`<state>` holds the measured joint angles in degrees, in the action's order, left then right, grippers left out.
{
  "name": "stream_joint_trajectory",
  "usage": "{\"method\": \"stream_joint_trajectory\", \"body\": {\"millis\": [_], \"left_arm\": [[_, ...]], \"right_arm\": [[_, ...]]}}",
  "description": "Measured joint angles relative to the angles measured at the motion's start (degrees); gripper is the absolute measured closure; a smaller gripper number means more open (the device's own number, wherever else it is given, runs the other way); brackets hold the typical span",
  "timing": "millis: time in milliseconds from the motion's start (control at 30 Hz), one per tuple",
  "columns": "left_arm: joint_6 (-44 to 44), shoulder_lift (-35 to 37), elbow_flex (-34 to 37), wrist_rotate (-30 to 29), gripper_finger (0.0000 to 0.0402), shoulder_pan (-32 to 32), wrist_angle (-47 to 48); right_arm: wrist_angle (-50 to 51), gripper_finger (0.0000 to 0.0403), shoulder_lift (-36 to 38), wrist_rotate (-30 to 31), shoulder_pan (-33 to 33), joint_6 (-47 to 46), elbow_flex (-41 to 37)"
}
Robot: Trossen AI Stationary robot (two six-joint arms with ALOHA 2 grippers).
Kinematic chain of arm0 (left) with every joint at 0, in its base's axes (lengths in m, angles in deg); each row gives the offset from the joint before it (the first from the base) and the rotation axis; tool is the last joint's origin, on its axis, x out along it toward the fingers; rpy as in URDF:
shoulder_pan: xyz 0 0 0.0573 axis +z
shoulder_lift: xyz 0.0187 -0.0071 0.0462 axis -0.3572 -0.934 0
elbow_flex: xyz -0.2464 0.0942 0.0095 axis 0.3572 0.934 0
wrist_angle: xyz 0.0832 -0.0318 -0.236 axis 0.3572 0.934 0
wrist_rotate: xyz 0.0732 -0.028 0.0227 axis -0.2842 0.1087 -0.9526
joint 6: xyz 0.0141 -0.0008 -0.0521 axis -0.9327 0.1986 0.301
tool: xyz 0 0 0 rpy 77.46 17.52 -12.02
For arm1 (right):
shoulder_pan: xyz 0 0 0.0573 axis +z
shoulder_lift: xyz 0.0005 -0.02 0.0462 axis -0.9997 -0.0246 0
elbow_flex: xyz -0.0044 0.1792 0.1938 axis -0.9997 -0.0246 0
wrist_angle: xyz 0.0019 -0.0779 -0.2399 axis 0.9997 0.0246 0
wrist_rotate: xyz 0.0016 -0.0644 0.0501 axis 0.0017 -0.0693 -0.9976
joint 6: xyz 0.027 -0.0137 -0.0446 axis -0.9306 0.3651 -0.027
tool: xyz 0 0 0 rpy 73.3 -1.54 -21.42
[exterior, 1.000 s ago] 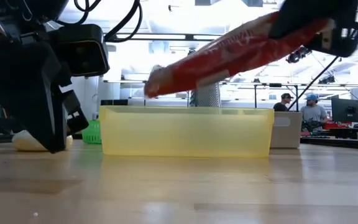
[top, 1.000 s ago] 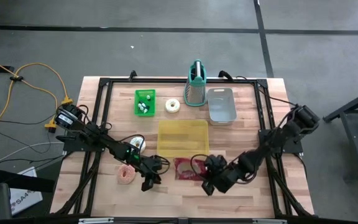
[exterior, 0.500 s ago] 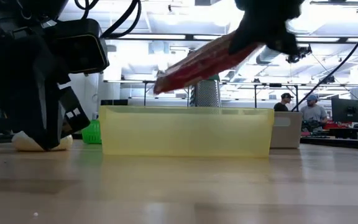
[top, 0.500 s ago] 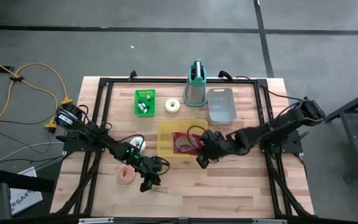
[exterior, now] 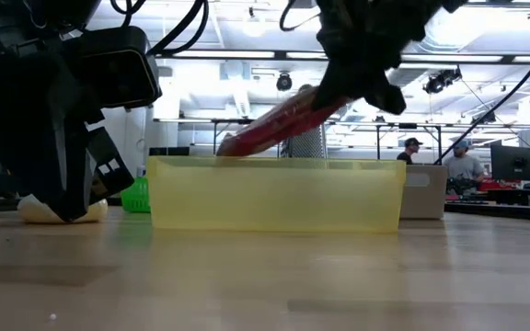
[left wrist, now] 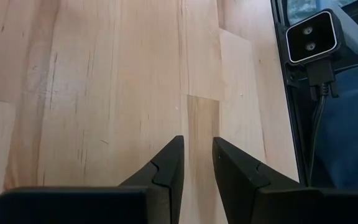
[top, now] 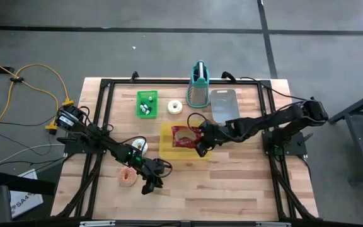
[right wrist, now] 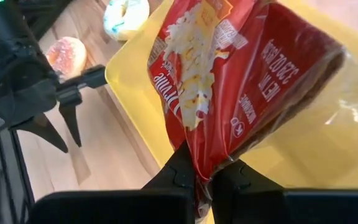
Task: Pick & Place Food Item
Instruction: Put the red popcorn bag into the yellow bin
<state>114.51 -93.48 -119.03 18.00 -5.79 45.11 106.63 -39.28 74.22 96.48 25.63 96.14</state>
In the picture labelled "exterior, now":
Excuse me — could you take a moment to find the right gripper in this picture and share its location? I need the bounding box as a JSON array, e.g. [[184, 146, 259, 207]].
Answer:
[[310, 0, 468, 116]]

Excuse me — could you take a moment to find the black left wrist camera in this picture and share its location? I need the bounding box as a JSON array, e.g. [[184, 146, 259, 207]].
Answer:
[[79, 26, 164, 110]]

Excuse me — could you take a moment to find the white donut with sprinkles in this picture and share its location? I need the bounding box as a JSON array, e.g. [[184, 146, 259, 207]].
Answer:
[[17, 193, 109, 225]]

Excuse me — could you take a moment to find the black flat case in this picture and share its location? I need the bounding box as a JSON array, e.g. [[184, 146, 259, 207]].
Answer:
[[149, 146, 191, 156]]

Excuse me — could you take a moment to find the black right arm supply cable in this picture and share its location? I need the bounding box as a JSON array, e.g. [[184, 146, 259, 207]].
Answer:
[[432, 29, 530, 166]]

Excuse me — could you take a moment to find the black ceiling spotlight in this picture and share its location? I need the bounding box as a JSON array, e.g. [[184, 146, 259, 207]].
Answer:
[[423, 67, 463, 96], [471, 111, 498, 125], [276, 72, 294, 92]]

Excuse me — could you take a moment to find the green plastic mesh basket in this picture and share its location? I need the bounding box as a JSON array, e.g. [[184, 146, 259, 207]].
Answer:
[[121, 177, 152, 214]]

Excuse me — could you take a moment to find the red popcorn packet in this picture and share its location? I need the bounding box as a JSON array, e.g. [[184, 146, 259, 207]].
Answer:
[[215, 86, 354, 158]]

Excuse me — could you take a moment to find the teal-handled metal box grater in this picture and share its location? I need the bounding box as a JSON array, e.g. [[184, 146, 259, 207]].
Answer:
[[281, 84, 328, 159]]

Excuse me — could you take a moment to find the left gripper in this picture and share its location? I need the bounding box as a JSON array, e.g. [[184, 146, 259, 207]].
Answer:
[[0, 43, 105, 224]]

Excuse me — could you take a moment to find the grey plastic bin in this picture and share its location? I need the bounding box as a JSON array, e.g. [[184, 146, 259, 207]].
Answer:
[[400, 164, 449, 221]]

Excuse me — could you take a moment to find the black desktop monitor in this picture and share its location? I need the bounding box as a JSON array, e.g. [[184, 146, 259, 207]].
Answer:
[[490, 143, 530, 183]]

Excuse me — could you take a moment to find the red crate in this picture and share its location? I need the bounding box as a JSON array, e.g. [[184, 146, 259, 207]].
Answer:
[[480, 178, 524, 192]]

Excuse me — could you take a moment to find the person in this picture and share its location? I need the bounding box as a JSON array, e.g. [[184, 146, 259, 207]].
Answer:
[[396, 136, 426, 166], [443, 139, 486, 185]]

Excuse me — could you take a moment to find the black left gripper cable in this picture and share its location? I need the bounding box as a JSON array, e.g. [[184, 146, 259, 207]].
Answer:
[[109, 0, 210, 57]]

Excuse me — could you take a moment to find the yellow translucent plastic bin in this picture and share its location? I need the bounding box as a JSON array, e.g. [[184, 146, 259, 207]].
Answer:
[[146, 154, 408, 234]]

